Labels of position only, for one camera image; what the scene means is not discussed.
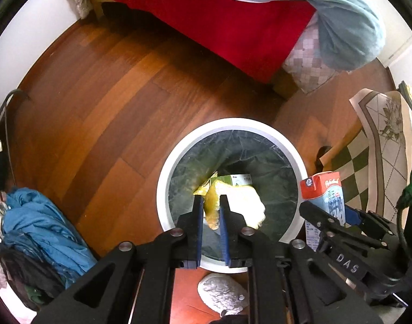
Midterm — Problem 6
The red white milk carton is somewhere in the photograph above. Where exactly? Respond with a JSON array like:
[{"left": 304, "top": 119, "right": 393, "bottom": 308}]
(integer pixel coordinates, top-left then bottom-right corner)
[{"left": 300, "top": 170, "right": 347, "bottom": 252}]

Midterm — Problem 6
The yellow banana peel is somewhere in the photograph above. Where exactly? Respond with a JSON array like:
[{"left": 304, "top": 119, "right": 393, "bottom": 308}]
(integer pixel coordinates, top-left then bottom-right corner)
[{"left": 193, "top": 175, "right": 266, "bottom": 230}]

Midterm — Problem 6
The black trash bag liner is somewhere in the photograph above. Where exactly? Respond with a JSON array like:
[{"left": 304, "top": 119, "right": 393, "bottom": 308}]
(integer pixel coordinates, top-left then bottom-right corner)
[{"left": 167, "top": 130, "right": 298, "bottom": 241}]

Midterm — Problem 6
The white round trash bin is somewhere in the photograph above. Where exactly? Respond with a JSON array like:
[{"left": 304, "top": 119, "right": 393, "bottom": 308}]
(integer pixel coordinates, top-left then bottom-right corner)
[{"left": 156, "top": 118, "right": 307, "bottom": 274}]

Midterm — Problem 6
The checkered tablecloth table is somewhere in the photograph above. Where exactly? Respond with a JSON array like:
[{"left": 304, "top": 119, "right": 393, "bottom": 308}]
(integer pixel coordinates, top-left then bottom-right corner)
[{"left": 319, "top": 89, "right": 412, "bottom": 222}]

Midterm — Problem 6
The grey slipper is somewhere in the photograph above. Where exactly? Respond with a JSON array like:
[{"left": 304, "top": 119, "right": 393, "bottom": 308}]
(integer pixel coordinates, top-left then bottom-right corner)
[{"left": 197, "top": 273, "right": 249, "bottom": 317}]

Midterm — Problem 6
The green carton box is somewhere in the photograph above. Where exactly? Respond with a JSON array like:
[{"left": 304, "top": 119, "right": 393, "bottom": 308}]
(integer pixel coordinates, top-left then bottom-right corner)
[{"left": 210, "top": 171, "right": 252, "bottom": 187}]

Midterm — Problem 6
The blue jacket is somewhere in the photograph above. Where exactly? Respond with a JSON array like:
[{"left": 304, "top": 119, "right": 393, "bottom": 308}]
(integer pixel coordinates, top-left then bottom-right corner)
[{"left": 1, "top": 188, "right": 97, "bottom": 288}]

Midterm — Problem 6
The small dark stool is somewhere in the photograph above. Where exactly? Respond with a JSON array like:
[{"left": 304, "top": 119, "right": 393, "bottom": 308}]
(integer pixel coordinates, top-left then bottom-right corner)
[{"left": 398, "top": 80, "right": 412, "bottom": 110}]

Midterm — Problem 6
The checkered mattress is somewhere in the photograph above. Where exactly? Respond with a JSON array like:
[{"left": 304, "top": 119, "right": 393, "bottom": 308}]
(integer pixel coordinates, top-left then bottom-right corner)
[{"left": 282, "top": 12, "right": 339, "bottom": 94}]

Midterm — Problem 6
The red bed sheet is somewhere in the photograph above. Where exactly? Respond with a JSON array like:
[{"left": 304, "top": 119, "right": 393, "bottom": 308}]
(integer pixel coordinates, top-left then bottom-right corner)
[{"left": 113, "top": 0, "right": 315, "bottom": 83}]

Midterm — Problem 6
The wooden bed leg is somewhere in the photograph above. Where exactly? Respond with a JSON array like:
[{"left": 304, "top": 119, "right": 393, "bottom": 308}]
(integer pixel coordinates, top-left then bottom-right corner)
[{"left": 90, "top": 0, "right": 105, "bottom": 21}]

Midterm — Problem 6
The black cable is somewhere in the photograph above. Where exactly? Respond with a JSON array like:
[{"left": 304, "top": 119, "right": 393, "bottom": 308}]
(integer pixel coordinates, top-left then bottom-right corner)
[{"left": 0, "top": 88, "right": 31, "bottom": 183}]

